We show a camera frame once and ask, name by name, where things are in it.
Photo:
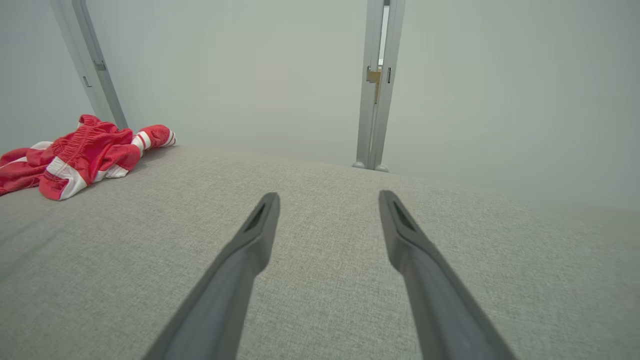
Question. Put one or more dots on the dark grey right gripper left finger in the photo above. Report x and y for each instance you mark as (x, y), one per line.
(225, 300)

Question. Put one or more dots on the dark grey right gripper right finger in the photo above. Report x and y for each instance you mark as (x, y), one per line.
(440, 310)

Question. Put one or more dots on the red shirt with white sleeves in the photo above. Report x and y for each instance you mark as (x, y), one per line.
(157, 135)

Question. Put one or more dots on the red shorts with white stripe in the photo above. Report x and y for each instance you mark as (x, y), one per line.
(85, 147)

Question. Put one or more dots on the brass latch plate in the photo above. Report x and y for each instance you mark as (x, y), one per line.
(374, 76)

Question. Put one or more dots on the grey metal post with latch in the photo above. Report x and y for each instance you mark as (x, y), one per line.
(370, 125)

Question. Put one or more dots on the grey metal frame post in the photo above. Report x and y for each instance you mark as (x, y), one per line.
(106, 87)

